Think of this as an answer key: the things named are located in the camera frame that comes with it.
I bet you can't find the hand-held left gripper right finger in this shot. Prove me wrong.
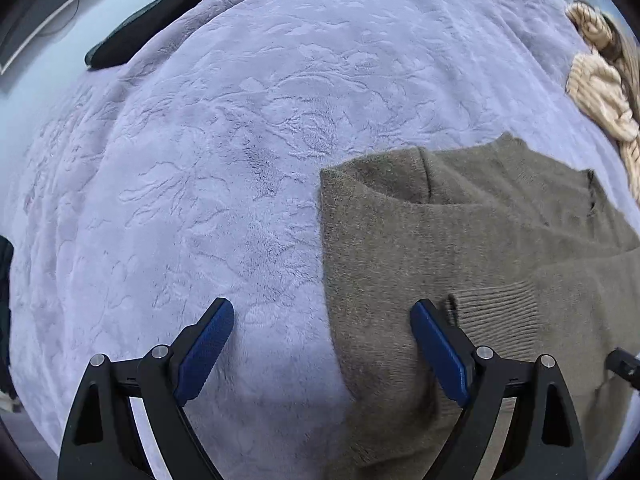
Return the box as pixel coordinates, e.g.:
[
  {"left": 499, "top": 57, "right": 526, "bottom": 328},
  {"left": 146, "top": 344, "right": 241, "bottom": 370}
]
[{"left": 410, "top": 298, "right": 589, "bottom": 480}]

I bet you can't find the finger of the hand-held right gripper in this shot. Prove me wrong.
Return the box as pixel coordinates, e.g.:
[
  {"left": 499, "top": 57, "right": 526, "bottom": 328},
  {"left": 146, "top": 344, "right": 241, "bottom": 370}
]
[{"left": 605, "top": 347, "right": 640, "bottom": 392}]

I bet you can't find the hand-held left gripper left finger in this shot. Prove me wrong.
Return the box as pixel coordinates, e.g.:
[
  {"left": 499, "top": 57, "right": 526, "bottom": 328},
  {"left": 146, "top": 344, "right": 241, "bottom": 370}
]
[{"left": 57, "top": 297, "right": 235, "bottom": 480}]

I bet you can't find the olive knit sweater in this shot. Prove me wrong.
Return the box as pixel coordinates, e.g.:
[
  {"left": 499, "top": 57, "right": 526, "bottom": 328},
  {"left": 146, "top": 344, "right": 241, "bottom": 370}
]
[{"left": 319, "top": 132, "right": 640, "bottom": 480}]

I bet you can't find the lavender plush blanket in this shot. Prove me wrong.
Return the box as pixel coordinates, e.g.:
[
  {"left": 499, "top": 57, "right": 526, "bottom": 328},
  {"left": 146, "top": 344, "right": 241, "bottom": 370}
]
[{"left": 7, "top": 0, "right": 638, "bottom": 480}]

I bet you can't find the dark green cloth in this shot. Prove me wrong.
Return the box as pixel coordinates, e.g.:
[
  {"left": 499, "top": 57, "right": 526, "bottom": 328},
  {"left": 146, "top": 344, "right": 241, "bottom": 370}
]
[{"left": 0, "top": 235, "right": 16, "bottom": 398}]

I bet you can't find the black cushion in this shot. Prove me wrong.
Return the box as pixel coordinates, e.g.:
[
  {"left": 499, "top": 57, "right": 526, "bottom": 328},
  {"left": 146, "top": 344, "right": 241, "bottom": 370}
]
[{"left": 85, "top": 0, "right": 217, "bottom": 71}]

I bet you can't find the beige cable knit sweater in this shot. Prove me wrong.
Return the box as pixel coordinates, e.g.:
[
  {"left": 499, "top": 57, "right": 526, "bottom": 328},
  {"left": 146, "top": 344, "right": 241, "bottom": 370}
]
[{"left": 565, "top": 1, "right": 640, "bottom": 188}]

